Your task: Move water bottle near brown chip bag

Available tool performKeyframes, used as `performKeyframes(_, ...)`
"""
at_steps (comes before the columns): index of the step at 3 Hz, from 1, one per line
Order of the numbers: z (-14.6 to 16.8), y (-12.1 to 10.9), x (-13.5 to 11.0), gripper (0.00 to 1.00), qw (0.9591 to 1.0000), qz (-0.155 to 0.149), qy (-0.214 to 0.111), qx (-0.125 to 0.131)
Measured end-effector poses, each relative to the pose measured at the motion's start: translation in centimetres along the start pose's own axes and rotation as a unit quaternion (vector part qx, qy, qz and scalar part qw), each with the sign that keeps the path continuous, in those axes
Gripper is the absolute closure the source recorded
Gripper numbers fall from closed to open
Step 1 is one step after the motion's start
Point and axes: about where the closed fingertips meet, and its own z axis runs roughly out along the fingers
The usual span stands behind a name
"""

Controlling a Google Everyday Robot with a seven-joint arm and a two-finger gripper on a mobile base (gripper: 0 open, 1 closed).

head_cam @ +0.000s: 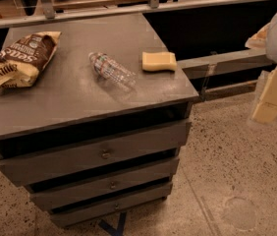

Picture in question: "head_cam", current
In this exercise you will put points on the clear plastic water bottle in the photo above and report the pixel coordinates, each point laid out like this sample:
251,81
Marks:
111,70

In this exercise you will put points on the brown chip bag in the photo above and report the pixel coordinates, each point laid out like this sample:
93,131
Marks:
24,60

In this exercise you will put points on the yellow sponge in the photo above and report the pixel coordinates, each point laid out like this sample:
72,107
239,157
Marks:
160,61

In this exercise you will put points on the middle grey drawer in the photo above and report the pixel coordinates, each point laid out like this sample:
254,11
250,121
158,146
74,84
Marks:
107,184

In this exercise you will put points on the grey drawer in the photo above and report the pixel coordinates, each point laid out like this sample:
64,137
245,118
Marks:
107,184
30,169
120,203

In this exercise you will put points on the grey drawer cabinet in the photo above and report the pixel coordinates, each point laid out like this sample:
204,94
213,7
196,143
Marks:
71,105

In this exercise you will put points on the bottom grey drawer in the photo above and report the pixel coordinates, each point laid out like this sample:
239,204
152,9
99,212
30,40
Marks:
120,203

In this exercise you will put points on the top grey drawer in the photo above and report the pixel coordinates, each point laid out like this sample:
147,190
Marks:
30,169

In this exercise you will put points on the metal railing frame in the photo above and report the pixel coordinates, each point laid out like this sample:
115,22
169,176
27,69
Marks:
138,4

